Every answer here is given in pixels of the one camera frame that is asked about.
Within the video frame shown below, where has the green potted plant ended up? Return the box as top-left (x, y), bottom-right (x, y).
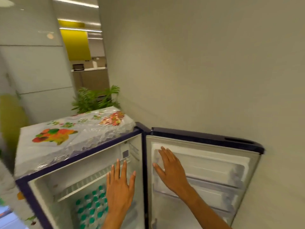
top-left (71, 85), bottom-right (121, 114)

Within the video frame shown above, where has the person's left hand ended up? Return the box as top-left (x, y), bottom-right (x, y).
top-left (106, 159), bottom-right (137, 214)

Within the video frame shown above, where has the person's left forearm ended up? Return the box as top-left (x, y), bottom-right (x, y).
top-left (101, 210), bottom-right (130, 229)

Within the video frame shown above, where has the white door shelf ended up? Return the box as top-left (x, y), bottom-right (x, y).
top-left (152, 149), bottom-right (246, 189)
top-left (152, 182), bottom-right (237, 218)

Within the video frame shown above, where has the wooden counter cabinet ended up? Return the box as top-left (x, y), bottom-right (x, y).
top-left (71, 67), bottom-right (109, 94)

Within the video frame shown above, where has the group of green-capped bottles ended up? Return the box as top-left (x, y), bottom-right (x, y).
top-left (75, 185), bottom-right (110, 229)

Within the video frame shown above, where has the person's right forearm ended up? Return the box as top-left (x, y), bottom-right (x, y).
top-left (183, 186), bottom-right (233, 229)

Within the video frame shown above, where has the person's right hand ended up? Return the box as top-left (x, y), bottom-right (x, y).
top-left (152, 146), bottom-right (191, 197)

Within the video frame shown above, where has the dark blue refrigerator door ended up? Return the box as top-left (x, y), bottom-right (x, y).
top-left (145, 127), bottom-right (265, 229)

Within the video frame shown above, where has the clear floral plastic fridge cover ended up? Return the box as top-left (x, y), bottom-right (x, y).
top-left (0, 106), bottom-right (136, 229)

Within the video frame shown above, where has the ceiling light strip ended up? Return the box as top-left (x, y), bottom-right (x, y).
top-left (51, 0), bottom-right (99, 8)

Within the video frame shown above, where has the dark blue refrigerator body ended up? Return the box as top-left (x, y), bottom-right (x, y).
top-left (15, 121), bottom-right (152, 229)

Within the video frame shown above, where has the white wire fridge shelf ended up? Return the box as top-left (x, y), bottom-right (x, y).
top-left (53, 159), bottom-right (132, 203)

